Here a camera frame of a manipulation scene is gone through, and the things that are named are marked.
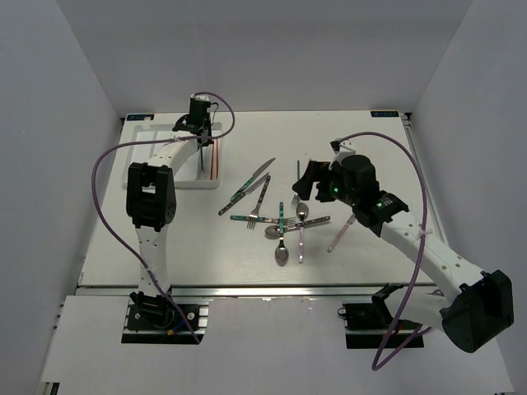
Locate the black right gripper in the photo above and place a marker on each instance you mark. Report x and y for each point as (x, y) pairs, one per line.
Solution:
(316, 172)

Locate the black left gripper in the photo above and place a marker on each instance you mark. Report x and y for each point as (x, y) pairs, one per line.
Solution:
(208, 125)

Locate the orange chopstick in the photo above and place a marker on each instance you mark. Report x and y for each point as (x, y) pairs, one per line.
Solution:
(212, 160)
(217, 154)

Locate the green handled fork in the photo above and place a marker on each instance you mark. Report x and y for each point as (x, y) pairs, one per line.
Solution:
(259, 219)

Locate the green handled table knife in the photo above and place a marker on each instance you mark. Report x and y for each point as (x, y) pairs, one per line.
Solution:
(246, 185)

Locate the pink handled knife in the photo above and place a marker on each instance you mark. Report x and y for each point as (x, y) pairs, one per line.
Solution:
(341, 233)

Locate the grey handled fork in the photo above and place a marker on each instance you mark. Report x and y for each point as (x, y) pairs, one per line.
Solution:
(253, 217)

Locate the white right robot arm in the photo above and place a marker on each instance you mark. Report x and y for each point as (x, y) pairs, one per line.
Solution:
(474, 306)

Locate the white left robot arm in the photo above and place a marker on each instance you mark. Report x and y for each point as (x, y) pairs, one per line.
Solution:
(151, 200)

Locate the white divided utensil tray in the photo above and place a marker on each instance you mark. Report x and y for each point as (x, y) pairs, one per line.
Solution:
(187, 174)

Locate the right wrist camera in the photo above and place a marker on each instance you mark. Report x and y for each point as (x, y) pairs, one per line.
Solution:
(341, 150)

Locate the pink handled spoon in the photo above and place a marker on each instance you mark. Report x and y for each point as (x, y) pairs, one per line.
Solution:
(302, 212)

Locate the dark handled spoon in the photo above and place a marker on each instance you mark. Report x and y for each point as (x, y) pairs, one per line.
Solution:
(273, 231)

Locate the green handled spoon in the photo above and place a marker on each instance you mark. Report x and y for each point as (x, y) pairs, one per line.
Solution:
(281, 252)

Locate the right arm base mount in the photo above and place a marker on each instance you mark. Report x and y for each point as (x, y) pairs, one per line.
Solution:
(365, 325)

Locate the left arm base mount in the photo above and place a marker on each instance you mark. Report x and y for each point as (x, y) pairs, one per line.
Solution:
(154, 320)

